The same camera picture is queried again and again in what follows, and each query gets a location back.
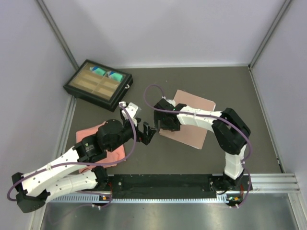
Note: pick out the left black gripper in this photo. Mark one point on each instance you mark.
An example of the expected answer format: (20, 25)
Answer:
(147, 130)

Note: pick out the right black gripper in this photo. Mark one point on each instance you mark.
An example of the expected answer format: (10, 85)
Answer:
(158, 116)

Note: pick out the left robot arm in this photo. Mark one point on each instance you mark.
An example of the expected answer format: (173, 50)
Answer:
(80, 168)

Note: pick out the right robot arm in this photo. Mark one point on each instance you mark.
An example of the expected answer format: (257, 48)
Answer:
(231, 133)

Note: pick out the right teal roll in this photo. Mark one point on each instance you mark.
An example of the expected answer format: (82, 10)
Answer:
(115, 76)

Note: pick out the teal roll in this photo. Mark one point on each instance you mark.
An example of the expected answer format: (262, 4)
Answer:
(115, 76)
(98, 70)

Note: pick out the black compartment box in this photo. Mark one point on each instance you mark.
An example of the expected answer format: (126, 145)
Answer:
(96, 89)

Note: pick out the left teal roll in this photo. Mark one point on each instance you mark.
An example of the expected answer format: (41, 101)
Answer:
(98, 70)

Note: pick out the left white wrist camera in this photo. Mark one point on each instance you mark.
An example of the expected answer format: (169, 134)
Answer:
(130, 109)

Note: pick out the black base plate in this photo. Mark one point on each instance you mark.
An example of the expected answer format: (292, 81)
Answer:
(172, 185)

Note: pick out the grey slotted cable duct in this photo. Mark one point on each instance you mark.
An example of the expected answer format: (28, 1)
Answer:
(91, 198)

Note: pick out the right aluminium frame post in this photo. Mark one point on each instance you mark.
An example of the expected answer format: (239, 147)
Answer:
(277, 19)

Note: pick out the aluminium frame post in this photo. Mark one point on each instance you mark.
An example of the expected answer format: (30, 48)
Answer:
(57, 33)
(277, 19)

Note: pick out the left aluminium frame post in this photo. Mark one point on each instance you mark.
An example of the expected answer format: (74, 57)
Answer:
(57, 33)

